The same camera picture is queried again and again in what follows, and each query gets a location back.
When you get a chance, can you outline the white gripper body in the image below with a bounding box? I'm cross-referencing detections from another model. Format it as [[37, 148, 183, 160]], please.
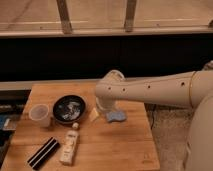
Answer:
[[95, 70, 125, 113]]

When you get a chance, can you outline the black ceramic bowl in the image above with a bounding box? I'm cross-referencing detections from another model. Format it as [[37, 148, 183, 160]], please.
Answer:
[[53, 95, 86, 124]]

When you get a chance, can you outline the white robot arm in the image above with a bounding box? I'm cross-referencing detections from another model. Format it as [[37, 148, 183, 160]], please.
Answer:
[[95, 70, 213, 171]]

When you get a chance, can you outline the blue sponge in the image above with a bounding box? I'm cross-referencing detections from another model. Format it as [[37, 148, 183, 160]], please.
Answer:
[[106, 111, 127, 123]]

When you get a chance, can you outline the small yellow block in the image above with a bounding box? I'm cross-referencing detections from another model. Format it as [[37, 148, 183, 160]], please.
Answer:
[[89, 108, 100, 122]]

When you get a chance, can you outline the white plastic bottle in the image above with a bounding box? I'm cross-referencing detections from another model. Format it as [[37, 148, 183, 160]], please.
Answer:
[[60, 122, 79, 165]]

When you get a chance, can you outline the clear plastic cup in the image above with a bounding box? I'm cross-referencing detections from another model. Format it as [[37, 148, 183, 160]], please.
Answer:
[[28, 104, 51, 127]]

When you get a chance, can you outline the black striped box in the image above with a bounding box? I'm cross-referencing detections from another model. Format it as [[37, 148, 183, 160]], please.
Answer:
[[27, 137, 60, 170]]

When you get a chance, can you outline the right metal frame post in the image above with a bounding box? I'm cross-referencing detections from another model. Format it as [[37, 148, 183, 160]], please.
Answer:
[[124, 0, 137, 32]]

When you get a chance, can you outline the metal frame post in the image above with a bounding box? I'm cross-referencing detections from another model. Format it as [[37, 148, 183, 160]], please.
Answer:
[[56, 0, 72, 34], [124, 0, 137, 32]]

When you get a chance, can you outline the left metal frame post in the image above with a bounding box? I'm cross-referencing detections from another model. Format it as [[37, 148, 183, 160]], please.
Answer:
[[56, 0, 72, 34]]

